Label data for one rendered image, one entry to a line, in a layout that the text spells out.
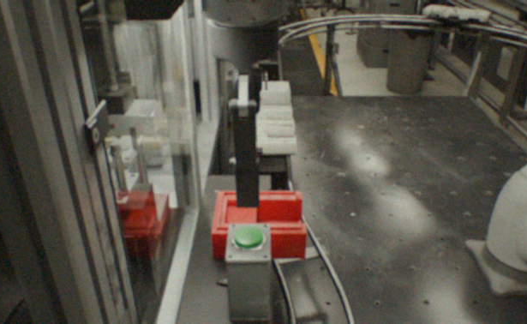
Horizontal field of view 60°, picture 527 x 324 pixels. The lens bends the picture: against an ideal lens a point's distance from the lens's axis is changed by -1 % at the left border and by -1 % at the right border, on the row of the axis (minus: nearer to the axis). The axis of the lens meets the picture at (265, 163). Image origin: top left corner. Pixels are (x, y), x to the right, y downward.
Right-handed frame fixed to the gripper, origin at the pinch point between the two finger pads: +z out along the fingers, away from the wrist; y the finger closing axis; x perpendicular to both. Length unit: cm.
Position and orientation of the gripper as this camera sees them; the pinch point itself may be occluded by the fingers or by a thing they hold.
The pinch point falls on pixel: (247, 182)
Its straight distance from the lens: 58.0
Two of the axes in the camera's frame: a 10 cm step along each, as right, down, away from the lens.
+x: 10.0, 0.0, 0.0
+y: 0.0, 4.9, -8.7
